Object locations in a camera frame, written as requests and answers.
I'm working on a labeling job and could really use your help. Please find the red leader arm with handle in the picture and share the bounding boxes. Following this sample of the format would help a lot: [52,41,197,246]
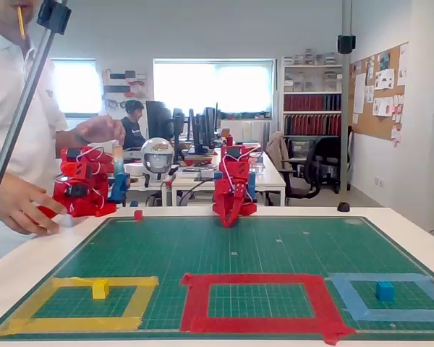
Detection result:
[38,144,118,219]

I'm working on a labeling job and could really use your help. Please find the person's left forearm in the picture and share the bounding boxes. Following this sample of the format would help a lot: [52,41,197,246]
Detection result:
[55,125,81,147]

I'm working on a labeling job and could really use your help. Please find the red tape square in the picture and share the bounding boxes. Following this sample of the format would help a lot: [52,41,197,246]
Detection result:
[179,273,357,346]

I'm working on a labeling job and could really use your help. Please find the yellow toy brick cube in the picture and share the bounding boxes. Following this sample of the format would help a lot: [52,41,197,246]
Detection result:
[91,278,111,300]

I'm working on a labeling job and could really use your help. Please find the blue toy brick cube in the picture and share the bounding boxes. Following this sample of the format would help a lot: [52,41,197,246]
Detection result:
[375,280,395,302]

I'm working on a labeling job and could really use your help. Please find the blue tape square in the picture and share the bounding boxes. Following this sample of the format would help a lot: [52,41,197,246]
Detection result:
[324,272,434,322]

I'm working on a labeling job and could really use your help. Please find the yellow tape square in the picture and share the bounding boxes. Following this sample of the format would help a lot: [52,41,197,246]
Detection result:
[0,275,160,338]

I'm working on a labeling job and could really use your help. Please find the person's left hand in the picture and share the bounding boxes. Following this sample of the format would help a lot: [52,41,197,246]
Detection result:
[72,114,127,146]

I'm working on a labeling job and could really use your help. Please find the person's right hand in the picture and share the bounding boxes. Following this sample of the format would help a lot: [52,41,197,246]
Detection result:
[0,172,68,236]

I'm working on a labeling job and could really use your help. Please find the green cutting mat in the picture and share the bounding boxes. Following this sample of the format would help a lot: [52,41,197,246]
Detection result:
[0,215,434,342]

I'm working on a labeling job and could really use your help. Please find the beige jacket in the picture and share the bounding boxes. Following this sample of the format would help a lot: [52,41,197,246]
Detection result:
[265,130,294,171]

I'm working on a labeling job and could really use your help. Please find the black office chair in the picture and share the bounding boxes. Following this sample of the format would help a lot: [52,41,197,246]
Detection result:
[280,139,322,207]
[310,135,343,194]

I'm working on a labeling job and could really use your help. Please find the black computer monitor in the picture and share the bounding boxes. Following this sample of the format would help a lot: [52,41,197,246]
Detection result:
[145,100,175,142]
[187,108,208,155]
[171,107,187,162]
[202,102,221,150]

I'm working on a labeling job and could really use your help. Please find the white helmet with visor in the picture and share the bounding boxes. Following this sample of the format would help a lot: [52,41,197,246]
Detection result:
[140,137,176,181]

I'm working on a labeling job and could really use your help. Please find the wide bright window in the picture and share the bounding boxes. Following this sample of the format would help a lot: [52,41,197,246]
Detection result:
[153,58,276,119]

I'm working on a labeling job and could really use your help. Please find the seated person in dark shirt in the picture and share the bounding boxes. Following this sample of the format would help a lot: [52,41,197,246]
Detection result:
[120,100,148,151]

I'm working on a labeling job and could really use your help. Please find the colourful drink bottle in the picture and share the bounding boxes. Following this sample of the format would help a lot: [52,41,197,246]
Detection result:
[111,142,125,179]

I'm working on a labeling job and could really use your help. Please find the white shelf with red binders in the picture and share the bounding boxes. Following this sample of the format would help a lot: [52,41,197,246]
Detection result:
[280,54,344,140]

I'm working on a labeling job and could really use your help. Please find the silver metal pole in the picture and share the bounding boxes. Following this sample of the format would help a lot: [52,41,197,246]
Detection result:
[341,0,353,192]

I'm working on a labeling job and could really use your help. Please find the cork pin board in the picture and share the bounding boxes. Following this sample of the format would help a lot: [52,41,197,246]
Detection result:
[348,41,410,142]

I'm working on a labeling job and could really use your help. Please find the tall white pinned paper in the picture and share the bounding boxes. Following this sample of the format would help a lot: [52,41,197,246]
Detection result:
[353,72,367,114]

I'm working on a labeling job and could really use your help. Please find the clear storage box stack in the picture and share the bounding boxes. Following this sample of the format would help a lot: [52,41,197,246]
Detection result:
[292,48,340,67]

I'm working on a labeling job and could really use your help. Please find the white pinned drawing sheet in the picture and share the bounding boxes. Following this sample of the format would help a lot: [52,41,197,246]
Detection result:
[372,96,394,117]
[374,68,396,90]

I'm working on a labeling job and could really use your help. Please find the narrow bright window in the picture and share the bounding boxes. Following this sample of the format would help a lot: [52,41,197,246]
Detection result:
[51,58,99,119]

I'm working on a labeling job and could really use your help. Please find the black pole clamp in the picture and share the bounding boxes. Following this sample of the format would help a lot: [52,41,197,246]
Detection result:
[35,0,72,36]
[337,34,357,55]

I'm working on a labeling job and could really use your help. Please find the narrow white pinned paper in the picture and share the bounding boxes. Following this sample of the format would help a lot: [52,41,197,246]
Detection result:
[397,43,409,87]

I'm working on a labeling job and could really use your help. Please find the yellow pencil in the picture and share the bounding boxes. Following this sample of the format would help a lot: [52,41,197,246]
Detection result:
[16,6,27,40]

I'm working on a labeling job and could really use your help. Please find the wall tool rack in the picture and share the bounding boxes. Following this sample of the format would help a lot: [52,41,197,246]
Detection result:
[101,68,150,111]

